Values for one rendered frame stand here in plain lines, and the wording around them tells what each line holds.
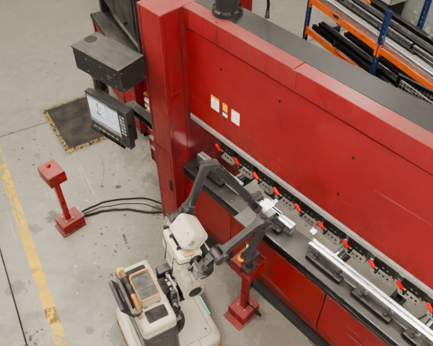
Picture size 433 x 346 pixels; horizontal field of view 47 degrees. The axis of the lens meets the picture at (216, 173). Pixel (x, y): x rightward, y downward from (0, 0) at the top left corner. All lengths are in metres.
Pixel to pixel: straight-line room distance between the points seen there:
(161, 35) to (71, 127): 2.97
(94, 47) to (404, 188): 2.28
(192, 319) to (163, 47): 2.07
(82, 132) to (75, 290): 2.09
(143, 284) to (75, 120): 3.13
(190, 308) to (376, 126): 2.21
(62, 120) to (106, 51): 2.68
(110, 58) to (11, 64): 3.98
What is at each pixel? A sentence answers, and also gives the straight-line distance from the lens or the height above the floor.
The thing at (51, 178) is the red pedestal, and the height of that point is 0.80.
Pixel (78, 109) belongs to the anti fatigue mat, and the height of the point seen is 0.01.
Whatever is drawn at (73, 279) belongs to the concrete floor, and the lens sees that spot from 4.71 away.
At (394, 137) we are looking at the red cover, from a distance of 2.57.
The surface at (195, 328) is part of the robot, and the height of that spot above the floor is 0.28.
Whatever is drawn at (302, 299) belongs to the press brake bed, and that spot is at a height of 0.47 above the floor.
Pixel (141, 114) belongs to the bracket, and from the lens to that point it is 4.21.
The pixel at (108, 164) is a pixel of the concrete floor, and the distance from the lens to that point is 5.55.
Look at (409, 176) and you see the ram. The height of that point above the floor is 2.06.
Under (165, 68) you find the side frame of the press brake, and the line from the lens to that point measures 3.49.
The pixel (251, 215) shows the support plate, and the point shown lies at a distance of 3.69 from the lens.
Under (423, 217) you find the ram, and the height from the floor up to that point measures 1.86.
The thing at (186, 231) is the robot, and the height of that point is 1.37.
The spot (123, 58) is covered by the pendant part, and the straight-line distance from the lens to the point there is 3.56.
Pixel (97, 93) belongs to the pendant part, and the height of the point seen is 1.60.
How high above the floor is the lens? 3.88
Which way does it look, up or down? 47 degrees down
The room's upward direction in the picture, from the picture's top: straight up
